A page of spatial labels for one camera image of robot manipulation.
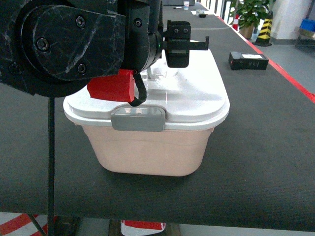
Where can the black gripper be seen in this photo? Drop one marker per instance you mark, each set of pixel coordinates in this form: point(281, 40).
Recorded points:
point(177, 44)

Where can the white box lid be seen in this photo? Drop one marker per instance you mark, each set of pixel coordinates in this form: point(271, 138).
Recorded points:
point(191, 98)

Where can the pink plastic storage box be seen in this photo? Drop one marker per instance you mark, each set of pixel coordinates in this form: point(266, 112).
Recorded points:
point(175, 153)

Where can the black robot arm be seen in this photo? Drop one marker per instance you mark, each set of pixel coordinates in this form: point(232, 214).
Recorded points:
point(53, 48)

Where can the black rectangular device box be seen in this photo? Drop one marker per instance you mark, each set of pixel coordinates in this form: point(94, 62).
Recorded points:
point(241, 61)

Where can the white paper cup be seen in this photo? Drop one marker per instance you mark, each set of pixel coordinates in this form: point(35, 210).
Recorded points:
point(186, 5)

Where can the red white traffic cone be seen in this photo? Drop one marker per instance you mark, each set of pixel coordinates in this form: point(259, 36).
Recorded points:
point(235, 23)

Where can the green potted plant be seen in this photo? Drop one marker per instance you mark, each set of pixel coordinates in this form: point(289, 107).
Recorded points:
point(250, 12)

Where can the yellow black traffic cone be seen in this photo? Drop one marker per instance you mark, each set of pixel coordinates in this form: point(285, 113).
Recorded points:
point(264, 35)

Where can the far steel rack blue bins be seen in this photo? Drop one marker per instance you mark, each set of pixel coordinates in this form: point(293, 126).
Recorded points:
point(306, 29)

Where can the red metal frame table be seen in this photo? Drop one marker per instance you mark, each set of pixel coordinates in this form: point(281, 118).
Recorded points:
point(290, 72)

